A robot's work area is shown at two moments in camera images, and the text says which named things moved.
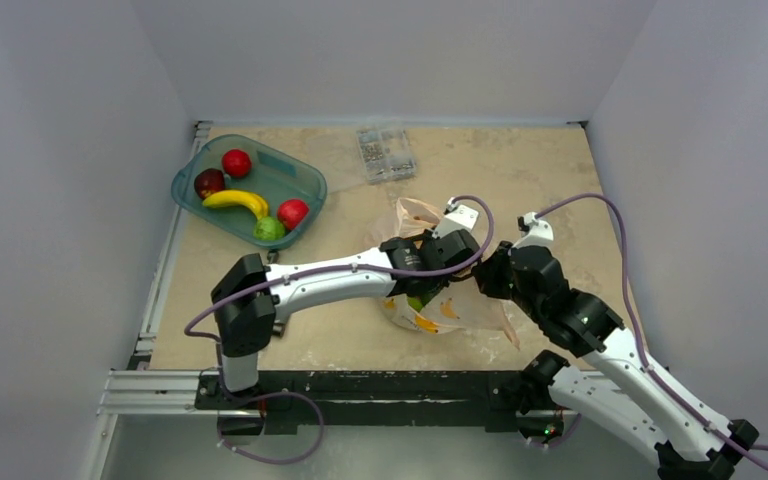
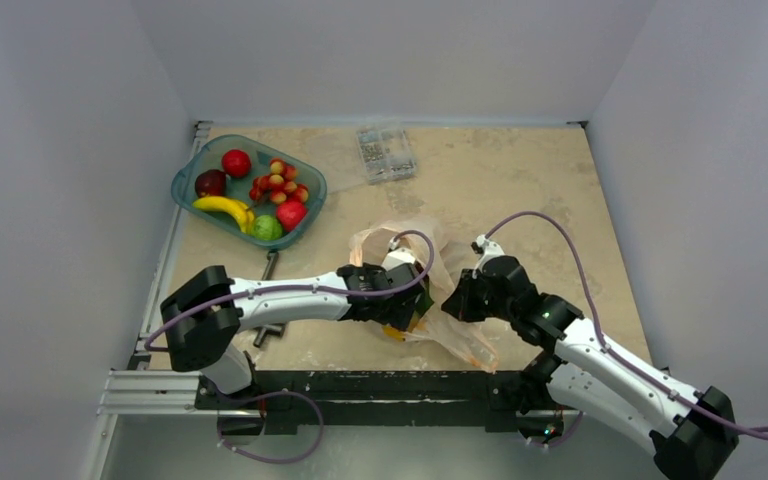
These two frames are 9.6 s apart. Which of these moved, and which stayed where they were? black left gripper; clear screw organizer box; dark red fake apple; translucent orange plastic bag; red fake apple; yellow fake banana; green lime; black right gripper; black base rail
Moved: black left gripper; translucent orange plastic bag; yellow fake banana; black right gripper
Stayed: red fake apple; clear screw organizer box; green lime; dark red fake apple; black base rail
